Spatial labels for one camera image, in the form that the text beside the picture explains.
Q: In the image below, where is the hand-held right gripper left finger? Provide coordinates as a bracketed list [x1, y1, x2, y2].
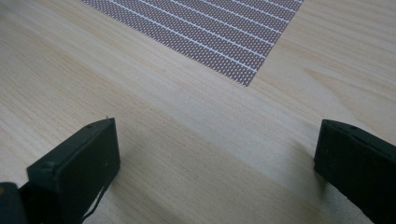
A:
[18, 117, 121, 224]

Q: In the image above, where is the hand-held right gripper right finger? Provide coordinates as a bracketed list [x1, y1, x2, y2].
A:
[313, 119, 396, 224]

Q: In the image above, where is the brown striped woven placemat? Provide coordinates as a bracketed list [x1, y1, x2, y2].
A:
[78, 0, 305, 88]

